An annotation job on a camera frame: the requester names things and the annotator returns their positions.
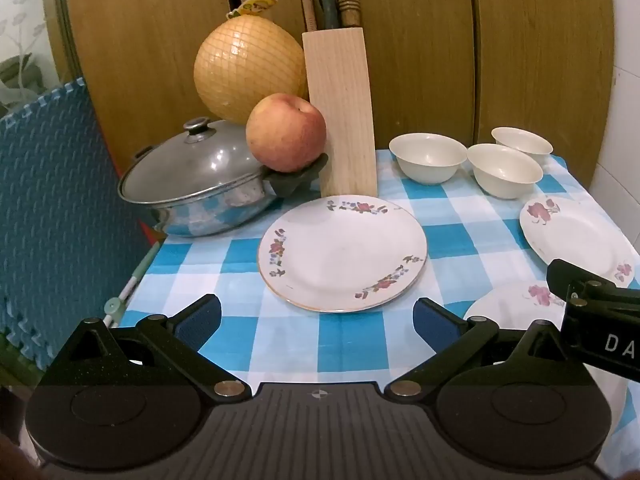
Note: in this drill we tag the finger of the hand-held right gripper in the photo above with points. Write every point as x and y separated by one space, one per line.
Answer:
565 275

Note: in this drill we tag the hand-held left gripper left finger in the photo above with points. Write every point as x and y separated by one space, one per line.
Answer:
201 317

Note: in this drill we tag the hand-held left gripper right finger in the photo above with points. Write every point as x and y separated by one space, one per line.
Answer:
431 317

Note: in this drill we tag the small floral white plate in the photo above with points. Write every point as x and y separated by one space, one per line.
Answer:
575 235
505 305

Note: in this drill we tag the large floral white plate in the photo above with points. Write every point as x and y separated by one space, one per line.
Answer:
345 255

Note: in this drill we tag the small white bowl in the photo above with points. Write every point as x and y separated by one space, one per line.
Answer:
525 141
505 172

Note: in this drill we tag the large white bowl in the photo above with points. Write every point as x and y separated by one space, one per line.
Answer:
427 160

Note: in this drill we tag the white rod with green clip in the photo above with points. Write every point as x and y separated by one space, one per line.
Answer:
131 285

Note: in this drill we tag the blue checkered tablecloth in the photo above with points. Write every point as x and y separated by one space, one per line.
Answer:
345 332

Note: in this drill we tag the steel cooking pot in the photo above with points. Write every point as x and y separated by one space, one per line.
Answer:
210 210

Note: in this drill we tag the steel pot lid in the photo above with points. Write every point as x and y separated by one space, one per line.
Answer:
200 162

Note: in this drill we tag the blue foam mat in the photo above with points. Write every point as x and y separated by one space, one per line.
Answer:
55 210

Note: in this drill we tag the red apple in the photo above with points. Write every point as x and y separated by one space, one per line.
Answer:
285 132

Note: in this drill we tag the wooden cabinet door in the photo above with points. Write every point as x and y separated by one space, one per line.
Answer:
415 50
140 35
540 50

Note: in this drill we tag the wooden knife block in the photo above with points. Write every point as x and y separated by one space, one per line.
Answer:
340 110

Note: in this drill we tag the yellow netted pomelo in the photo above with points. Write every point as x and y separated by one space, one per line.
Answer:
245 70

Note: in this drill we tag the yellow pomelo label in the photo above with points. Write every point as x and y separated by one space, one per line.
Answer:
255 6

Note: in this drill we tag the floral curtain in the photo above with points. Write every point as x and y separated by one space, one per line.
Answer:
22 35

